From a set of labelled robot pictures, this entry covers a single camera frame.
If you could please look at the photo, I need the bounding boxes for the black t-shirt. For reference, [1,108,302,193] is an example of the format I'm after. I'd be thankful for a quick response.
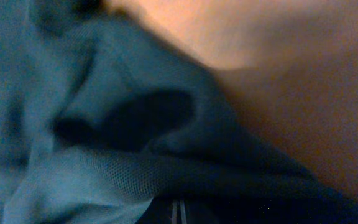
[0,1,358,224]

